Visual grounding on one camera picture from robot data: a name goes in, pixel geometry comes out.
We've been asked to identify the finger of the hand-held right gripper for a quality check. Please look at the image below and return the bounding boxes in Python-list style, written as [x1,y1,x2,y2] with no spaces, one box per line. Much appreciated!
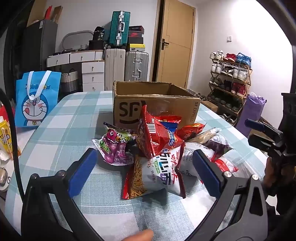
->
[247,134,283,154]
[245,119,279,138]

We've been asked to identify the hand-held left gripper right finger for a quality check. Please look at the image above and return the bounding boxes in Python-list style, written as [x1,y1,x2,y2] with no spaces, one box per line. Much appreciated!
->
[192,149,269,241]

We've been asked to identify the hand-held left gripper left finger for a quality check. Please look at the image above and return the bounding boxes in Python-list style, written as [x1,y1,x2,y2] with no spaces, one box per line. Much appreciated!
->
[21,148,102,241]

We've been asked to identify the white red snack packet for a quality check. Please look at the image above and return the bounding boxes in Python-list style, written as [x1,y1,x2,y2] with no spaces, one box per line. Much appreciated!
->
[180,142,238,180]

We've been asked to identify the white purple snack packet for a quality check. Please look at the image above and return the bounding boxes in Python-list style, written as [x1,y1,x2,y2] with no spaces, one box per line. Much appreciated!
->
[203,134,235,156]

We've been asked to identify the beige snack packet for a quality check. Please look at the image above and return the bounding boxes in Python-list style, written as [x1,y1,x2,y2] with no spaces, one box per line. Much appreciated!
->
[185,128,222,145]

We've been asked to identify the purple cartoon snack packet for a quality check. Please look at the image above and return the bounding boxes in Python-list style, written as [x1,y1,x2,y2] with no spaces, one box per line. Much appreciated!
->
[92,122,137,165]

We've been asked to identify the red chocolate cookie packet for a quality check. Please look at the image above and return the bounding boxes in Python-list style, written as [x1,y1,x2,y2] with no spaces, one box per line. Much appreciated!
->
[177,123,206,141]

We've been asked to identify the white noodle snack bag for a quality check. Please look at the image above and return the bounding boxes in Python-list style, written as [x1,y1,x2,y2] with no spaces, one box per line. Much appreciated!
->
[122,145,186,200]

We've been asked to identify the blue cookie packet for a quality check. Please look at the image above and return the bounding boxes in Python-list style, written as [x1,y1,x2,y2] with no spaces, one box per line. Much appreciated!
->
[159,119,181,131]

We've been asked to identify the red snack bag blue logo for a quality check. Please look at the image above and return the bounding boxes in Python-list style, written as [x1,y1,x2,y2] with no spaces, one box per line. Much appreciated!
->
[136,105,185,159]

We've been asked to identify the brown cardboard box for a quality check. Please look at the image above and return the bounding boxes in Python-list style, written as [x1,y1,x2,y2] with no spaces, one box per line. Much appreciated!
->
[113,81,201,131]

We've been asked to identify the person's right hand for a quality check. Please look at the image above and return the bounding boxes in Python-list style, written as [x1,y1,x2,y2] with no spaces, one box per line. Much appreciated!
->
[262,156,284,195]

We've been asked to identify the person's left hand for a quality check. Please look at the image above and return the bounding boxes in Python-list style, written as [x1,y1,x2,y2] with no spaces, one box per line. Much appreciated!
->
[121,229,154,241]

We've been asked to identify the purple gift bag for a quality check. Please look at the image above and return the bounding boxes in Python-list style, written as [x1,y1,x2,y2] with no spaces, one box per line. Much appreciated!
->
[235,92,267,137]

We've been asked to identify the plaid tablecloth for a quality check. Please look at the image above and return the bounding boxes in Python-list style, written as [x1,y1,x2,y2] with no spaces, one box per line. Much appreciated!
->
[5,90,271,241]

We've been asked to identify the small cardboard box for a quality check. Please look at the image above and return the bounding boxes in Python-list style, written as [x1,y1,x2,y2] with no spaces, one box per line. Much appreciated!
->
[201,100,219,113]

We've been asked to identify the wooden shoe rack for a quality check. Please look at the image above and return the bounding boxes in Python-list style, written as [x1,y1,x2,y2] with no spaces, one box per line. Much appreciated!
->
[208,52,253,127]

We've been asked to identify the group of assorted shoes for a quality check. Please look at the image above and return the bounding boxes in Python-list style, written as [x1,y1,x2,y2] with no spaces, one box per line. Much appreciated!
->
[208,50,252,123]

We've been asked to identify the blue cartoon tote bag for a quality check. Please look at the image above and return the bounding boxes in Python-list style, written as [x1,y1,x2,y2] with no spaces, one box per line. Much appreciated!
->
[15,70,62,128]

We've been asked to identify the yellow packet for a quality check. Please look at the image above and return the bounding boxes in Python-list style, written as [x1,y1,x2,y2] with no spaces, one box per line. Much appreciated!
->
[0,116,21,158]

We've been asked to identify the woven storage basket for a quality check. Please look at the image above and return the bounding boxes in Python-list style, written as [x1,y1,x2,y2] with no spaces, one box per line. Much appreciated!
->
[60,70,79,93]

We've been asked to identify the red container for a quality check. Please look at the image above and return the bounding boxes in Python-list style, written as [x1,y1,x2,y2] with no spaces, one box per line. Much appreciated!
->
[0,104,15,121]

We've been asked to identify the white drawer desk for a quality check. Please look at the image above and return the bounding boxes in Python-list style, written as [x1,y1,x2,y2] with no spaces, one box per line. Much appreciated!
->
[46,50,105,92]

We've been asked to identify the white suitcase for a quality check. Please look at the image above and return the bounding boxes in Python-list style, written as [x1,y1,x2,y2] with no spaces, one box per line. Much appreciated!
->
[105,48,126,91]

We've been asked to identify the wooden door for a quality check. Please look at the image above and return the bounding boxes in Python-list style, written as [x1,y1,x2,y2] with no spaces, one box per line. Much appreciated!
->
[157,0,196,90]

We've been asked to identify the silver suitcase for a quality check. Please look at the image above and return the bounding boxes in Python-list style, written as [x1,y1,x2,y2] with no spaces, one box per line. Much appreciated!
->
[125,51,149,81]

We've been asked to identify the black storage box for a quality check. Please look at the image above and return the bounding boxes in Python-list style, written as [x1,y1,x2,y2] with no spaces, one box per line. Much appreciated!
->
[88,39,107,50]

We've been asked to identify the black refrigerator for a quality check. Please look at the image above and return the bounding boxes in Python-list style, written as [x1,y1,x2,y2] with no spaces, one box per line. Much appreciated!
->
[23,20,58,73]

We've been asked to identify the yellow black shoe box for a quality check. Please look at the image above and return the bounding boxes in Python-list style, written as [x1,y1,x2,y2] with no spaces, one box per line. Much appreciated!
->
[127,44,146,52]

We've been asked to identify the black bag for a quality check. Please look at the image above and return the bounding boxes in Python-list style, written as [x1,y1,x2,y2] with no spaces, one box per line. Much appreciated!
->
[92,26,105,42]

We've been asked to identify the teal suitcase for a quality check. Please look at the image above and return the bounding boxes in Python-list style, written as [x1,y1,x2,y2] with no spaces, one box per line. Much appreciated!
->
[109,11,131,48]

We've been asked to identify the flat cardboard pieces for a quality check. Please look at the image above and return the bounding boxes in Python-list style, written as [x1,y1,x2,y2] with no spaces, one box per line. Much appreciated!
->
[26,0,63,24]

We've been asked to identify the black cable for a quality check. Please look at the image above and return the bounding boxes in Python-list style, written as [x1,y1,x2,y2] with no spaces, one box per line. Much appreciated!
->
[0,89,25,197]

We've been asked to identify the white curved chair frame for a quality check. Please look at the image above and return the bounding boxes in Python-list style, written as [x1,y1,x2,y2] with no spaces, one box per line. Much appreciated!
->
[62,30,93,52]

